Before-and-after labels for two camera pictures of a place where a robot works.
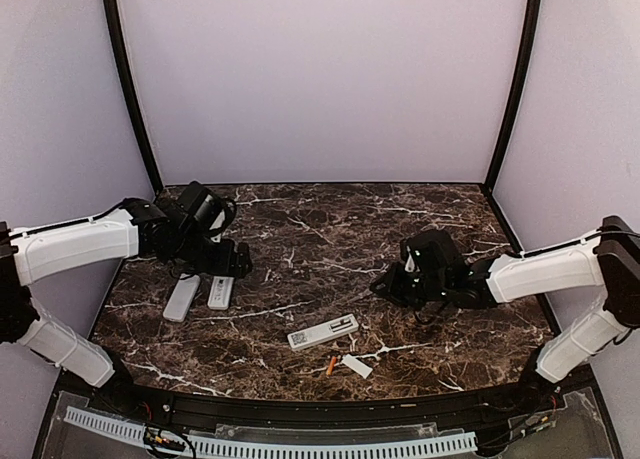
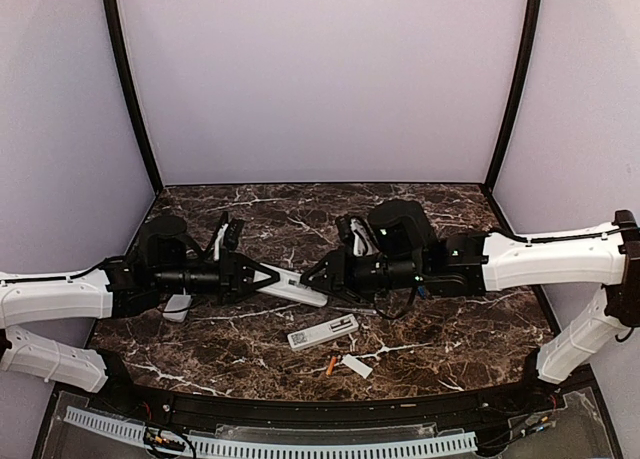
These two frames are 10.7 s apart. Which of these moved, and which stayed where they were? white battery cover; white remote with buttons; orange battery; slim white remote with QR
Moved: white remote with buttons
Stayed: orange battery; white battery cover; slim white remote with QR
